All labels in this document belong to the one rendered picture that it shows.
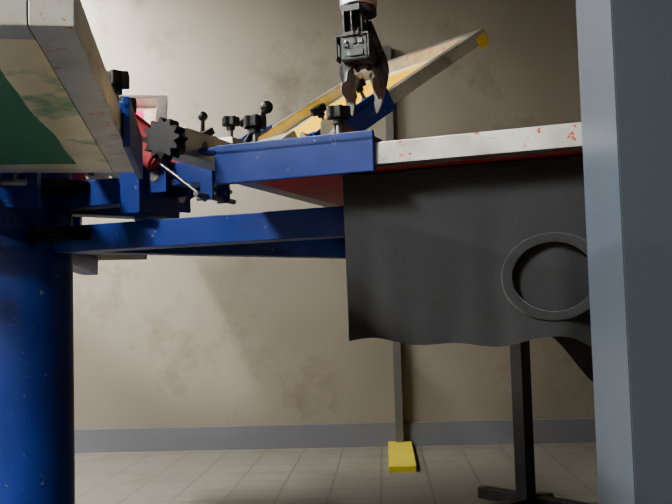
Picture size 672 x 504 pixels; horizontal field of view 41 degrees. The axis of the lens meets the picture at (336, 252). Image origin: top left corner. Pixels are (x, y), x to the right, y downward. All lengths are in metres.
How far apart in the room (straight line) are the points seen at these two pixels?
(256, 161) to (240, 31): 3.51
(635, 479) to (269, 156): 0.84
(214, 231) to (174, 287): 3.00
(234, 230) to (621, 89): 1.04
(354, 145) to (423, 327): 0.33
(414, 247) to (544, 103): 3.48
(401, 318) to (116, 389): 3.56
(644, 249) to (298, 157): 0.70
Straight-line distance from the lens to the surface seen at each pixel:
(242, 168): 1.62
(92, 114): 1.14
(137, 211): 1.99
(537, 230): 1.52
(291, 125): 3.00
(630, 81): 1.10
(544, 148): 1.47
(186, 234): 1.98
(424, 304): 1.57
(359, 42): 1.83
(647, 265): 1.08
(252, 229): 1.90
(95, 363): 5.06
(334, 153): 1.55
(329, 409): 4.84
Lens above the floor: 0.71
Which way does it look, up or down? 4 degrees up
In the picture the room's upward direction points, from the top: 2 degrees counter-clockwise
